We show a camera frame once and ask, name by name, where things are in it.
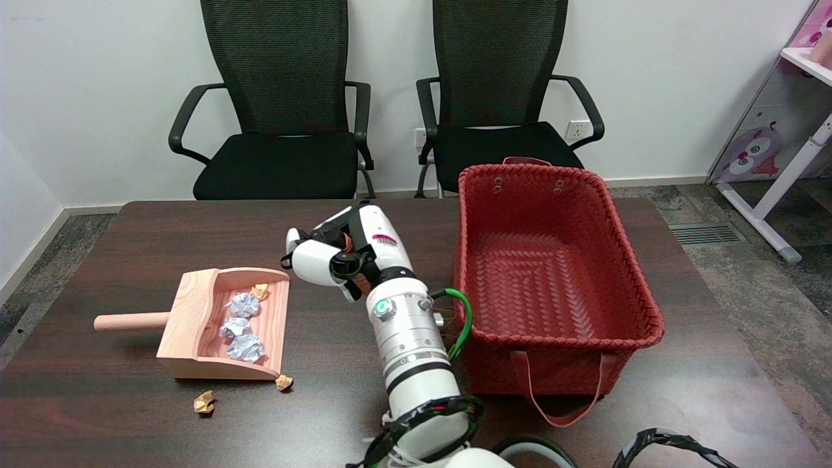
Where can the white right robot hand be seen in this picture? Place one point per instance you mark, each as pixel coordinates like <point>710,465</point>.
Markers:
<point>383,247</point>

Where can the tan paper ball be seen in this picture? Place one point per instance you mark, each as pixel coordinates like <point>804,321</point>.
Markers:
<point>283,382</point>
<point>260,290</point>
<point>204,402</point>

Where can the white paper ball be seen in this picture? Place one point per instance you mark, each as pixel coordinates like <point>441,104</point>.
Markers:
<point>246,348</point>
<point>242,304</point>
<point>234,327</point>

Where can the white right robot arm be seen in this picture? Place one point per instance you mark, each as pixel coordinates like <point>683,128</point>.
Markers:
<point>416,351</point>

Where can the wooden dustpan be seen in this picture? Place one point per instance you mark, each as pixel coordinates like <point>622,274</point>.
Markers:
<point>188,325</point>

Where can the black mesh office chair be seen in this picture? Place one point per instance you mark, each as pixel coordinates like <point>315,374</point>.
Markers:
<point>279,162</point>
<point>494,65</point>

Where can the red woven basket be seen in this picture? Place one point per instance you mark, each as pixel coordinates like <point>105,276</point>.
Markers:
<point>539,273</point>

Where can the floor vent grille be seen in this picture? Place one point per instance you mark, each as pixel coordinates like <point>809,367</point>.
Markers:
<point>705,234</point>

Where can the pink white shelf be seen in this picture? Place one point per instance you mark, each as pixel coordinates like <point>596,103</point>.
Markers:
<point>809,29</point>

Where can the white wall outlet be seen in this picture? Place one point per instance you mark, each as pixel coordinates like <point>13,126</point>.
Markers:
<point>420,136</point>
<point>577,129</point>

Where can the white desk leg frame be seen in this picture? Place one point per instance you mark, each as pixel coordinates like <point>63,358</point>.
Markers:
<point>773,188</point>

